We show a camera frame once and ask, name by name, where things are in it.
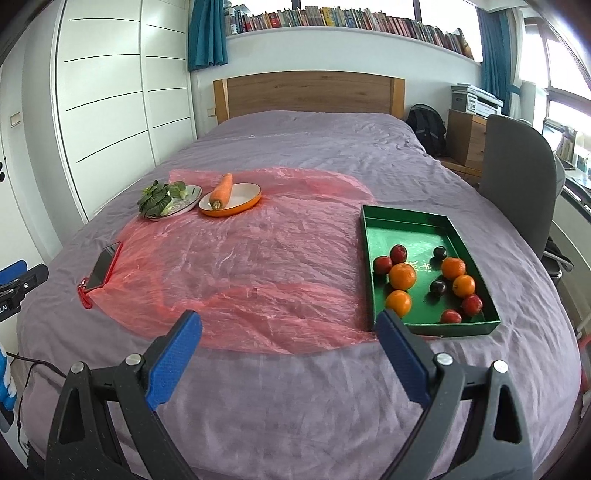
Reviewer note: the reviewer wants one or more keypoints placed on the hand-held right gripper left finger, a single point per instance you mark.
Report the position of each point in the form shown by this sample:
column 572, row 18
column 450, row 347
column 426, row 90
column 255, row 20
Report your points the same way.
column 175, row 360

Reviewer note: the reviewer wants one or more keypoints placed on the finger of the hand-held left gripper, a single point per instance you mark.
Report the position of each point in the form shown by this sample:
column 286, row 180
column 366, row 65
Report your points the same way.
column 32, row 279
column 11, row 272

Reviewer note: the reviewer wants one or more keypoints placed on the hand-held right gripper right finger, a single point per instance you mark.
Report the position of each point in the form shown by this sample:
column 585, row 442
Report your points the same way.
column 401, row 360

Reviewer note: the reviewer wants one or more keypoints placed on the small red apple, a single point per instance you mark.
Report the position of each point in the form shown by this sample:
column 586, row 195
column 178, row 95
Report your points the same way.
column 382, row 265
column 450, row 316
column 398, row 253
column 472, row 305

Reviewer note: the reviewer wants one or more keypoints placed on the dark purple plum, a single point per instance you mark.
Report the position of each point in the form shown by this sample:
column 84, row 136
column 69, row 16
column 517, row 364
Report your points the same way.
column 437, row 288
column 440, row 253

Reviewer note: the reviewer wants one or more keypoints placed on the large orange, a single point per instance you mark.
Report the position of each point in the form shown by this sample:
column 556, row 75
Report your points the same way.
column 402, row 276

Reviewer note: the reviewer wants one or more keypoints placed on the green tray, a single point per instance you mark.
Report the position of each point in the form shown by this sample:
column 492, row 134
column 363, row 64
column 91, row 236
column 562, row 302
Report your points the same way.
column 420, row 230

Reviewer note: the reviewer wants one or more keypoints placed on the smartphone in red case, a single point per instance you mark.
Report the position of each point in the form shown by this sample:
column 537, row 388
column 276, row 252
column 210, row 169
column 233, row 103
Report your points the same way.
column 104, row 267

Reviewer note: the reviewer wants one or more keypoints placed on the blue and white object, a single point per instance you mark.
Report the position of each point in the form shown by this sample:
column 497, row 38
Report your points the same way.
column 5, row 383

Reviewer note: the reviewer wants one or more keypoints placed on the pink plastic sheet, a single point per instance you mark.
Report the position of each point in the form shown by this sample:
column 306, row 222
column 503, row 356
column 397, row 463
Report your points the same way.
column 258, row 258

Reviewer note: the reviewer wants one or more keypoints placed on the bok choy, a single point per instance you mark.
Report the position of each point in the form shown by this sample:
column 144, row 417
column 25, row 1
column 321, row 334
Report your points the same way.
column 154, row 198

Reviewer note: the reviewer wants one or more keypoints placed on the white plate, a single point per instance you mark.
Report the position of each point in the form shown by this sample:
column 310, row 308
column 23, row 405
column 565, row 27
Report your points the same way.
column 191, row 198

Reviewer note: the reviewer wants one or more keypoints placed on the carrot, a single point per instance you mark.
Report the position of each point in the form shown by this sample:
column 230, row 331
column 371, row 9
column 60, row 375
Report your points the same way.
column 222, row 189

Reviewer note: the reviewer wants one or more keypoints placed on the orange-rimmed oval dish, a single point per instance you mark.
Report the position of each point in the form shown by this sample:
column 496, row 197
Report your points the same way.
column 244, row 194

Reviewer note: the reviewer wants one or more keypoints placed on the white wardrobe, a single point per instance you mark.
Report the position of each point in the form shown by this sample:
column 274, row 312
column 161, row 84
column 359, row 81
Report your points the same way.
column 115, row 92

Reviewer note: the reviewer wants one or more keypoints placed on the white desk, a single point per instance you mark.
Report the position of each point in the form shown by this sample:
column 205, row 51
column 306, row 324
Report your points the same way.
column 572, row 230

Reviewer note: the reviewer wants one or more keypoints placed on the grey office chair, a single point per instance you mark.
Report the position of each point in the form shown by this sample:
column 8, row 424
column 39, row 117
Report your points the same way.
column 517, row 175

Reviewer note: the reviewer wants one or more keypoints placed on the wooden cabinet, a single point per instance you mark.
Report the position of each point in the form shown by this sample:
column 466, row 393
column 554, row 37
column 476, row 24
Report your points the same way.
column 464, row 136

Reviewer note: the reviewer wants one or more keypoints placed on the black backpack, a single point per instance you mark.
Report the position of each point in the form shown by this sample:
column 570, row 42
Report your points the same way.
column 427, row 127

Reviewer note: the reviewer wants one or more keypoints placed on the bed with purple cover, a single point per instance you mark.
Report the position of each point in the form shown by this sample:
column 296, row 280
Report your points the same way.
column 300, row 138

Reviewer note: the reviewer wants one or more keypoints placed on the white printer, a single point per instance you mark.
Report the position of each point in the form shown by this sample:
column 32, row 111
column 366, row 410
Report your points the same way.
column 475, row 99

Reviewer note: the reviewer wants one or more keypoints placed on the wooden headboard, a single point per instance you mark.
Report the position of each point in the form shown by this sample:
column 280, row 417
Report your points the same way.
column 309, row 92

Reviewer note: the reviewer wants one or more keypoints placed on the white air purifier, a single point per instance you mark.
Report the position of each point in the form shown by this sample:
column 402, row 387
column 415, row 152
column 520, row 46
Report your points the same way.
column 531, row 104

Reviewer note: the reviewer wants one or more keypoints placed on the teal curtain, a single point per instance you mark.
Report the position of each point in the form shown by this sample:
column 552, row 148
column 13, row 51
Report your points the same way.
column 207, row 32
column 496, row 55

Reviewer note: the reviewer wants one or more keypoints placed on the side window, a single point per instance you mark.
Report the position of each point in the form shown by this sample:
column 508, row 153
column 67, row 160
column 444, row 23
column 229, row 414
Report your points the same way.
column 563, row 69

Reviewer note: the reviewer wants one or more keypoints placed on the row of books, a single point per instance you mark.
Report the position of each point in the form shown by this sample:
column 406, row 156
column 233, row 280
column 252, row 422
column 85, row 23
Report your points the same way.
column 346, row 16

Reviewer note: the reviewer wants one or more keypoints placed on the wall light switch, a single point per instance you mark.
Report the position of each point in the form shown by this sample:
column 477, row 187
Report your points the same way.
column 16, row 119

